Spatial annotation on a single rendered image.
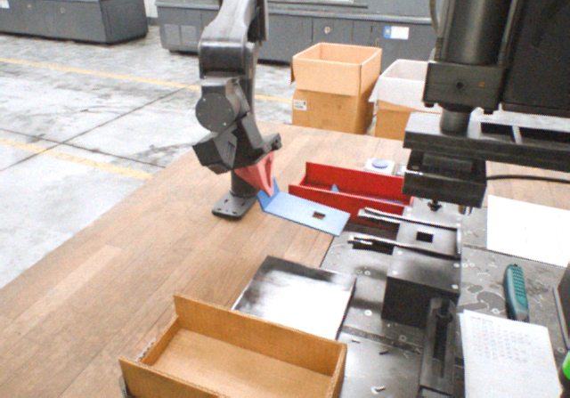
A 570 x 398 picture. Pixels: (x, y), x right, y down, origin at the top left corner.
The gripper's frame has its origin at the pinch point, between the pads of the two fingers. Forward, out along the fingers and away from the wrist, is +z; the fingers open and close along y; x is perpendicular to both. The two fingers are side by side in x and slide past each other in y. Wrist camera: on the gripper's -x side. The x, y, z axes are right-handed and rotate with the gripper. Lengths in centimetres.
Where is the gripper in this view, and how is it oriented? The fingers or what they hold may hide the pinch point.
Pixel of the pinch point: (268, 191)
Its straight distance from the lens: 76.6
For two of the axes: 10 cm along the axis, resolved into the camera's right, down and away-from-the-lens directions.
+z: 3.7, 8.7, 3.2
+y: 8.4, -1.8, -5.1
